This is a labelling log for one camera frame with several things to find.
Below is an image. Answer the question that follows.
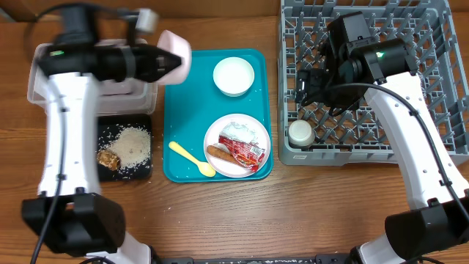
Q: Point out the white plastic cup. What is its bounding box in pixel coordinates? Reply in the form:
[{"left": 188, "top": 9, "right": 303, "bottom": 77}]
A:
[{"left": 287, "top": 120, "right": 315, "bottom": 149}]

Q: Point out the white bowl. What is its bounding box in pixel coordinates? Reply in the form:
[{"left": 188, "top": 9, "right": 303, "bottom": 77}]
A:
[{"left": 213, "top": 57, "right": 255, "bottom": 97}]

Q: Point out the pile of white rice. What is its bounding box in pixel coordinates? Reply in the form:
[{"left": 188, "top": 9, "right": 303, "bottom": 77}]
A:
[{"left": 105, "top": 127, "right": 151, "bottom": 169}]

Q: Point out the white napkin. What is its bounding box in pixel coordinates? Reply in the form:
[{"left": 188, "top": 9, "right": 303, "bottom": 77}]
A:
[{"left": 219, "top": 122, "right": 258, "bottom": 144}]

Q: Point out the red snack wrapper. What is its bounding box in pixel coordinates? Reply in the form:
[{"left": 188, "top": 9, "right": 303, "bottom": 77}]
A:
[{"left": 218, "top": 136, "right": 265, "bottom": 172}]

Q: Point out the brown sausage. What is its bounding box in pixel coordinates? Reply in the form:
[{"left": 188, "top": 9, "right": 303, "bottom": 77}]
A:
[{"left": 207, "top": 145, "right": 240, "bottom": 165}]

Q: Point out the brown food chunk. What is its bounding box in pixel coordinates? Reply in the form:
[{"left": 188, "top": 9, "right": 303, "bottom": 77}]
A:
[{"left": 97, "top": 150, "right": 121, "bottom": 171}]

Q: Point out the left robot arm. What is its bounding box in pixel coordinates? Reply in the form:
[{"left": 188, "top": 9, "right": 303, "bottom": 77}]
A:
[{"left": 21, "top": 3, "right": 191, "bottom": 263}]

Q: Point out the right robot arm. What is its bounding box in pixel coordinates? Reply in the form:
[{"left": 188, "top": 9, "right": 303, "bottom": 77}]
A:
[{"left": 297, "top": 12, "right": 468, "bottom": 263}]

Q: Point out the grey dishwasher rack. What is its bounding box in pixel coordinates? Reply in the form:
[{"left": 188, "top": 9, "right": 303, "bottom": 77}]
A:
[{"left": 278, "top": 0, "right": 468, "bottom": 166}]

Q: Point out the clear plastic bin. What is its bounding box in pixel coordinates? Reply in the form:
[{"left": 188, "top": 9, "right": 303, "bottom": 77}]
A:
[{"left": 26, "top": 38, "right": 159, "bottom": 117}]

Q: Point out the teal serving tray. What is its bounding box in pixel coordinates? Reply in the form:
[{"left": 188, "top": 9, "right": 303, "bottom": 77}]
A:
[{"left": 163, "top": 48, "right": 272, "bottom": 183}]

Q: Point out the black plastic tray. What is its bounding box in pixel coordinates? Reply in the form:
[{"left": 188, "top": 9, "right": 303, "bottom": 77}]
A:
[{"left": 97, "top": 114, "right": 152, "bottom": 182}]

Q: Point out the white round plate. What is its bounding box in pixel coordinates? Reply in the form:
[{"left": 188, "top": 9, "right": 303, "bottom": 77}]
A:
[{"left": 203, "top": 114, "right": 272, "bottom": 180}]

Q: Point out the yellow plastic spoon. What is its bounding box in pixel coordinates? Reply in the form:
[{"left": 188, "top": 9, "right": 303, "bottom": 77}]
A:
[{"left": 169, "top": 142, "right": 216, "bottom": 177}]

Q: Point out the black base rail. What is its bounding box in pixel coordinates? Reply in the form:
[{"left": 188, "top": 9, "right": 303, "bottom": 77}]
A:
[{"left": 160, "top": 253, "right": 349, "bottom": 264}]

